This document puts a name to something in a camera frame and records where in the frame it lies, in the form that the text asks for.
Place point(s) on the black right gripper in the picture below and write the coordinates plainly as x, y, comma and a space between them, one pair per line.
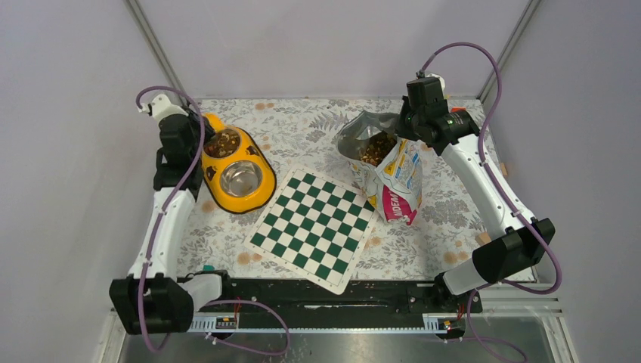
401, 128

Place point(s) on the pet food bag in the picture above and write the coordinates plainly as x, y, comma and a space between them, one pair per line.
386, 168

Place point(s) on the yellow plastic scoop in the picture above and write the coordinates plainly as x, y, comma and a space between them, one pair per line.
214, 123

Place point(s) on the wooden cube near right arm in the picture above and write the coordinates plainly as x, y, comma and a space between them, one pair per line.
483, 239

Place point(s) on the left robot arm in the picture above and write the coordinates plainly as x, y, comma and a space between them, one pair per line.
152, 298

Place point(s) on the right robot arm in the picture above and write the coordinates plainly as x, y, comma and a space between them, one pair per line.
519, 239

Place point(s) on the yellow double pet bowl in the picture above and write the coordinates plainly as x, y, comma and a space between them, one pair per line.
237, 173

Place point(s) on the floral tablecloth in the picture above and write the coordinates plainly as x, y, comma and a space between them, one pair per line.
301, 132

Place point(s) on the green white chessboard mat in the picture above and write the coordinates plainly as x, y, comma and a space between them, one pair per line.
314, 226

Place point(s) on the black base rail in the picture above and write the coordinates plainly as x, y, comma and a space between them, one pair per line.
397, 296

